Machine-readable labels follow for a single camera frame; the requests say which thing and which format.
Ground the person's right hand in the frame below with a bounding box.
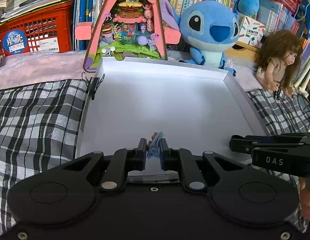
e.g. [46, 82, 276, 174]
[299, 177, 310, 220]

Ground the white cardboard box tray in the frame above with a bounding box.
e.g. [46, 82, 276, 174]
[76, 58, 267, 163]

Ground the black binder clip on box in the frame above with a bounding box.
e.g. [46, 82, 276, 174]
[82, 72, 105, 100]

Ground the black white plaid cloth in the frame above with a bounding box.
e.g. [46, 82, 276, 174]
[0, 79, 88, 235]

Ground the brown haired baby doll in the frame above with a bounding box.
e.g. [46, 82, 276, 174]
[255, 30, 302, 98]

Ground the wooden drawer box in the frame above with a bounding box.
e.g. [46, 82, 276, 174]
[224, 41, 259, 61]

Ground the white patterned stationery box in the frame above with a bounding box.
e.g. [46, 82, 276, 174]
[238, 16, 266, 48]

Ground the pink triangular diorama toy house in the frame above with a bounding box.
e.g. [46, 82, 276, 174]
[74, 0, 180, 72]

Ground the blue Stitch plush toy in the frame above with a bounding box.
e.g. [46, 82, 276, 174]
[160, 0, 259, 76]

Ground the pink glittery cloth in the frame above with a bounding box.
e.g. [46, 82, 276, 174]
[0, 50, 86, 90]

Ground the red plastic crate left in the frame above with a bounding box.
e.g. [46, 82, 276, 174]
[0, 0, 74, 57]

